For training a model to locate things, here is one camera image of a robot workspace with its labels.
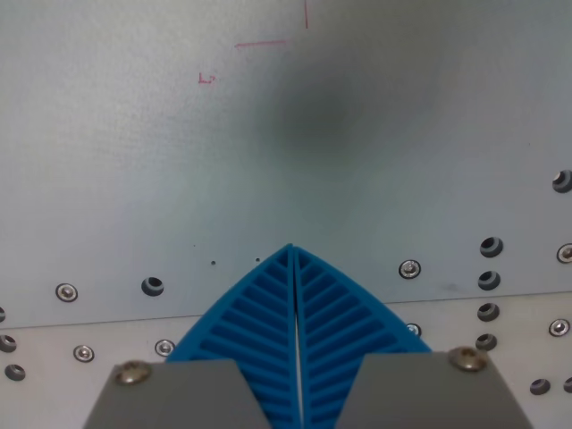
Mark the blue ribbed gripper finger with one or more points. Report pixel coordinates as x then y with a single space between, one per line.
250 322
339 322

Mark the silver countersunk hex screw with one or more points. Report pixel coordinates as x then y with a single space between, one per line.
409 268
566 253
66 292
83 353
414 330
558 327
163 347

